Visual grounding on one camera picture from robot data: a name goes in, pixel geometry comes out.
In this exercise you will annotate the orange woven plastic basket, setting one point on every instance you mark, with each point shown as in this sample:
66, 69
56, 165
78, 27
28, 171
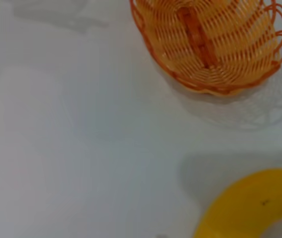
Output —
230, 49

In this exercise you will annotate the yellow banana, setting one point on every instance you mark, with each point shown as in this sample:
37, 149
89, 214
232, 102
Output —
242, 210

